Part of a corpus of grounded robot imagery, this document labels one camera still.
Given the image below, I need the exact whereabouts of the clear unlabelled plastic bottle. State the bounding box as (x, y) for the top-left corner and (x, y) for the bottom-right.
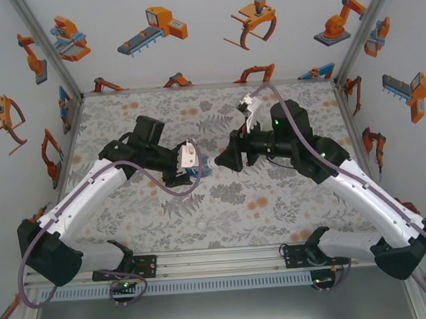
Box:
(165, 185), (191, 204)

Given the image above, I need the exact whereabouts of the blue label plastic bottle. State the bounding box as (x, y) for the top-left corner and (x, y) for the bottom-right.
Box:
(186, 155), (219, 179)

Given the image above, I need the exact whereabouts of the floral patterned table cloth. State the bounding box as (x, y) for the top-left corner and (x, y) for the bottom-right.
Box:
(55, 77), (388, 258)

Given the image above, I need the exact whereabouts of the small circuit board green light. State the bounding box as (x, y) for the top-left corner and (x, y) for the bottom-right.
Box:
(311, 274), (334, 287)
(110, 279), (137, 293)

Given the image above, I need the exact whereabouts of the grey metal lower panel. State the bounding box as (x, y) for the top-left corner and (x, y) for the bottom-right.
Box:
(28, 279), (417, 319)

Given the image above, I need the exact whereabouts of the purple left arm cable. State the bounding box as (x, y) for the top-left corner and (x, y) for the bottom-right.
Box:
(10, 145), (212, 314)

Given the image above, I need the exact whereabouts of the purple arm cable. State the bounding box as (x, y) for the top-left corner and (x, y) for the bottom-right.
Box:
(10, 145), (212, 314)
(246, 74), (426, 311)

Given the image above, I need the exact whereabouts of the aluminium rear rail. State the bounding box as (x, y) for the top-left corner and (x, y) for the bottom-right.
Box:
(82, 75), (336, 99)

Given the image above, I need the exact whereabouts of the aluminium side rail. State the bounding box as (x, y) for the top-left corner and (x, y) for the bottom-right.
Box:
(45, 95), (92, 206)
(333, 77), (374, 181)

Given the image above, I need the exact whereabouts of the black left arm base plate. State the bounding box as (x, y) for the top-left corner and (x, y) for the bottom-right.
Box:
(91, 254), (159, 282)

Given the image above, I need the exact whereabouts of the aluminium table edge rail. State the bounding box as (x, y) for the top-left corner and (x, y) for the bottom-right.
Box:
(23, 235), (415, 287)

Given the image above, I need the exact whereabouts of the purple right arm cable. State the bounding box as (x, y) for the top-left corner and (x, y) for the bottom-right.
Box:
(246, 74), (426, 311)

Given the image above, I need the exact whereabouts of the slotted grey cable duct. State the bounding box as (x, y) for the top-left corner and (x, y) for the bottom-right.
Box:
(38, 271), (314, 303)

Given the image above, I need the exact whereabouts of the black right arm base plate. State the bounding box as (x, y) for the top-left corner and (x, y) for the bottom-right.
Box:
(282, 240), (352, 270)

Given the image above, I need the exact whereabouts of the aluminium frame post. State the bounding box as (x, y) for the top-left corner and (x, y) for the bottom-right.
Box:
(328, 0), (408, 87)
(399, 272), (426, 319)
(7, 0), (86, 106)

